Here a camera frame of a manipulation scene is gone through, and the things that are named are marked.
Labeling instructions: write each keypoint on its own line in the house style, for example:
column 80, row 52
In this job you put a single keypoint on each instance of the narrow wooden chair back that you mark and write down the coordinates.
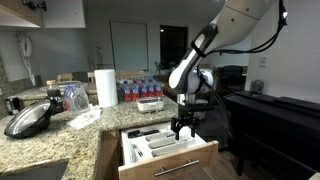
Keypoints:
column 91, row 77

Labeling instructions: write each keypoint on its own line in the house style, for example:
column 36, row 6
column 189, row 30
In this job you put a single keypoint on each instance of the black camera on cabinet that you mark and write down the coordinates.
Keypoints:
column 35, row 4

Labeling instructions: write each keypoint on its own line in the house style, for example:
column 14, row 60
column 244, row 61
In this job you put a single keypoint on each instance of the black piano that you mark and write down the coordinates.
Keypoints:
column 276, row 126

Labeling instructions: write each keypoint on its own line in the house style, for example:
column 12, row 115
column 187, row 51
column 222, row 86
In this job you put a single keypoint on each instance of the wooden drawer with cutlery tray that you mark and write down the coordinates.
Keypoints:
column 173, row 161

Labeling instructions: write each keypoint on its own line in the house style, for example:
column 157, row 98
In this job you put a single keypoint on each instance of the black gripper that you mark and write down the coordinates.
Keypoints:
column 186, row 116

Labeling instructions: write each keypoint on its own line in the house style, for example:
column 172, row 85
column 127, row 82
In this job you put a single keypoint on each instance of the dark window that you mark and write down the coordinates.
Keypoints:
column 173, row 46

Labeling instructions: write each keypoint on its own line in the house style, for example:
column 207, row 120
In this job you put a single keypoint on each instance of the white rectangular dish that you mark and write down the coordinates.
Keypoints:
column 150, row 104

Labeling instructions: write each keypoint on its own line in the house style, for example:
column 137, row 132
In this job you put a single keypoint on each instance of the green house plant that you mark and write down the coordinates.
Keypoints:
column 160, row 66

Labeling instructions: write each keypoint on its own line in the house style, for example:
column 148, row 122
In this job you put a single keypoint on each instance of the white paper napkin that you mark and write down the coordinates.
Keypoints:
column 85, row 119

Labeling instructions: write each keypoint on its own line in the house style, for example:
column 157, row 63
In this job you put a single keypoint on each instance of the silver kitchen appliance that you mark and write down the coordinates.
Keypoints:
column 12, row 106

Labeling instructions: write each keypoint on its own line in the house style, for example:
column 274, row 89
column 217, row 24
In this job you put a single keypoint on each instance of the blue cap red label bottle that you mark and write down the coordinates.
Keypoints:
column 151, row 88
column 143, row 89
column 135, row 90
column 158, row 88
column 126, row 91

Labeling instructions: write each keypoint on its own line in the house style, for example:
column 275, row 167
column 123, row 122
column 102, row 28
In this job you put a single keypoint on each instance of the black office chair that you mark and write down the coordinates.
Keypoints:
column 232, row 78

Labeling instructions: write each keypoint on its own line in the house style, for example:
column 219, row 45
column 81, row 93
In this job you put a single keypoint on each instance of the metal forks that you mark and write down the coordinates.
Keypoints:
column 137, row 150

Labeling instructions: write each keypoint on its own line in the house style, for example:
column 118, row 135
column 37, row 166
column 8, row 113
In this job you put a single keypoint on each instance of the white waste bin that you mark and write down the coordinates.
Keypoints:
column 203, row 115

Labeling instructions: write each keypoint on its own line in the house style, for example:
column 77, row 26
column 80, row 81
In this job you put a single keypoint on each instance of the white plastic cutlery tray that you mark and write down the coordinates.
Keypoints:
column 156, row 148

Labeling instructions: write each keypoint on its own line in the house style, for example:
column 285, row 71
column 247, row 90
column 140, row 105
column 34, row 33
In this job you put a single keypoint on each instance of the gray round device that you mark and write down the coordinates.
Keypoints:
column 257, row 86

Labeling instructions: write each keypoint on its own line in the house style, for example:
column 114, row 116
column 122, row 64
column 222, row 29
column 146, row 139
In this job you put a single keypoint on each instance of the wooden base cabinet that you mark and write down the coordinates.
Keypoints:
column 108, row 156

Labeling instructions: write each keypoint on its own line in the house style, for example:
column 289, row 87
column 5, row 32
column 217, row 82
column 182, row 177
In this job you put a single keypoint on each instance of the black cooktop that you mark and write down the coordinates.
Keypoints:
column 33, row 172

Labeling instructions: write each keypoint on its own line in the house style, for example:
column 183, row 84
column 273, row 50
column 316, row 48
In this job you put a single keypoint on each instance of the white wall phone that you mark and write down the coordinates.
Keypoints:
column 26, row 50

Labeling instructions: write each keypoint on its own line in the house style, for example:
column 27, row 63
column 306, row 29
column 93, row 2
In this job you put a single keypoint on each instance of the black silver cooker lid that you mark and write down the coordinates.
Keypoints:
column 28, row 120

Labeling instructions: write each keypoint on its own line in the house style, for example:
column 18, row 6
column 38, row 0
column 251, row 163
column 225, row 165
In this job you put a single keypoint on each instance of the clear plastic bag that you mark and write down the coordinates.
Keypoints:
column 76, row 100

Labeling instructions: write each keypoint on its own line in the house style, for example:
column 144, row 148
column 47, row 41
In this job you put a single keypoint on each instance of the wooden upper cabinet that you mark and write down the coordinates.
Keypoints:
column 20, row 11

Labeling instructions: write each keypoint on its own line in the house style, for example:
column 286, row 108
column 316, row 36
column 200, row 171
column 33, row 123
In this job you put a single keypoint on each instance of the white wall outlet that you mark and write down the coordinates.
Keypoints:
column 262, row 61

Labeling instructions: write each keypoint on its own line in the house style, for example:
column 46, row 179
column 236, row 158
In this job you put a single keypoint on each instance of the black utensil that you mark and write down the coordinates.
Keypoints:
column 141, row 133

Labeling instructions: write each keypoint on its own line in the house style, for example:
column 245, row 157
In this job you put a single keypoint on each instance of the white bowl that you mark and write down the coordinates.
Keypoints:
column 68, row 83

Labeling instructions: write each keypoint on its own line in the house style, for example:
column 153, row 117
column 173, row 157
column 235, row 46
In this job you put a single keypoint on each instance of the small wooden chair back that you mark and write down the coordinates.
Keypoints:
column 64, row 77

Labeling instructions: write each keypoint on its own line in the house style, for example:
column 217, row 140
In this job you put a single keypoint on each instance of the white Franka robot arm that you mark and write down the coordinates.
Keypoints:
column 233, row 23

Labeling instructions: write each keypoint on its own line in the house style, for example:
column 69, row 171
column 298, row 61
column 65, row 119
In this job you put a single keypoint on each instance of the glass jar with tan lid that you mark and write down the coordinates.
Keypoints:
column 53, row 89

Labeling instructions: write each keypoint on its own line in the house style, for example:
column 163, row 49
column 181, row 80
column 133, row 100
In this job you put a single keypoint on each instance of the white paper towel roll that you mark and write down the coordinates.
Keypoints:
column 106, row 88

